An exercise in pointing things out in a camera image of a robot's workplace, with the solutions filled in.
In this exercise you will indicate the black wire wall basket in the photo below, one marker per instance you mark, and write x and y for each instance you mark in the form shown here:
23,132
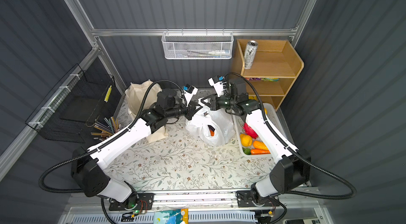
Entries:
71,113

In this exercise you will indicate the teal printed booklet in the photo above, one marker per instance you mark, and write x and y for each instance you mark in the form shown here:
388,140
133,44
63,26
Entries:
178,216

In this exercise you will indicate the cup of coloured pencils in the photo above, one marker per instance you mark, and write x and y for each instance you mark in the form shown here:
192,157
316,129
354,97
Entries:
105,128

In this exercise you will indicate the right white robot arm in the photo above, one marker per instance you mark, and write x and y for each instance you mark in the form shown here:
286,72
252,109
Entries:
239,97

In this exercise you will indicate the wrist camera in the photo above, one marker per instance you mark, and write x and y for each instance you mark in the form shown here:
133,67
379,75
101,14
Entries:
218,83
188,91

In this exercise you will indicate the pink dragon fruit toy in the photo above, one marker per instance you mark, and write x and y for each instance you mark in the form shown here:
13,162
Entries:
249,131

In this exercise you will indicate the white wire wall basket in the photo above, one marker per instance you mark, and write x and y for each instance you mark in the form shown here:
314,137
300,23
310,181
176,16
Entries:
197,46

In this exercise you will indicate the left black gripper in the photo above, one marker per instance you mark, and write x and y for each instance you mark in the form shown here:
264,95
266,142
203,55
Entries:
191,110

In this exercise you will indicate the floral table mat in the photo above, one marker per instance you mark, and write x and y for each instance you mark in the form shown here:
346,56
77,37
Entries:
182,161

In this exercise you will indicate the small orange carrot toy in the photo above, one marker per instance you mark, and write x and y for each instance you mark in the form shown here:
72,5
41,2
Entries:
212,133

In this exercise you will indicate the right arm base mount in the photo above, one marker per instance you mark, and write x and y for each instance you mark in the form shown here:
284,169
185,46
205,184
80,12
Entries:
250,199

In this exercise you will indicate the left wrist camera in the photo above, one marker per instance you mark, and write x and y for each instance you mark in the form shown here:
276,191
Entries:
188,91

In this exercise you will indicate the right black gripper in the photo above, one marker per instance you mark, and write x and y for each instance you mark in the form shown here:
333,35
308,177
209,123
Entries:
212,104

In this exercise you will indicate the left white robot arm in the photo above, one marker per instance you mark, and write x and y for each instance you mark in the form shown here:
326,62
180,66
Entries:
87,165

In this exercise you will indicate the wooden shelf unit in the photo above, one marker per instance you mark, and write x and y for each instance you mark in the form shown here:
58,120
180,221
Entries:
275,68

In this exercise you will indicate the left silver drink can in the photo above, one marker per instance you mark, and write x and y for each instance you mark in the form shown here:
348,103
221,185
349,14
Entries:
249,54

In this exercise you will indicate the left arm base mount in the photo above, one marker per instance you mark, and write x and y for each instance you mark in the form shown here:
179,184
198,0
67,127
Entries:
136,202

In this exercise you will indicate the yellow bell pepper toy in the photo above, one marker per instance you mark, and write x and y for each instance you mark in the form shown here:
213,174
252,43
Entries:
246,140

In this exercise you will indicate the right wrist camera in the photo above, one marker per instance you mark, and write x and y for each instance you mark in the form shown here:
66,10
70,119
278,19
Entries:
218,83

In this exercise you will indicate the yellow corn toy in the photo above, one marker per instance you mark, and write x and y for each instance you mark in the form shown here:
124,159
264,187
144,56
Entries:
260,146

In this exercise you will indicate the white plastic grocery bag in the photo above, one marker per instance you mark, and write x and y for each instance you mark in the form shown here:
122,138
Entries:
220,121

